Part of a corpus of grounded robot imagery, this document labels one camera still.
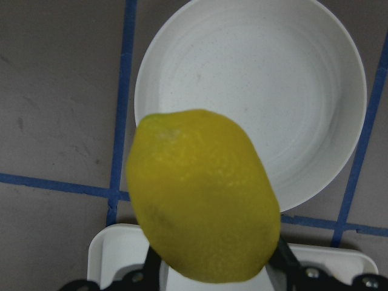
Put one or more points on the white rectangular tray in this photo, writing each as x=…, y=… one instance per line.
x=121, y=248

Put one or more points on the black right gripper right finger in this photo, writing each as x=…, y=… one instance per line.
x=287, y=273

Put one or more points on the yellow lemon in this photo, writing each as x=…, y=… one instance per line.
x=202, y=197

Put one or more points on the white round bowl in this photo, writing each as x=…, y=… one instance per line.
x=287, y=72

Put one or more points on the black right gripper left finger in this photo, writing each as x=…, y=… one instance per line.
x=145, y=278

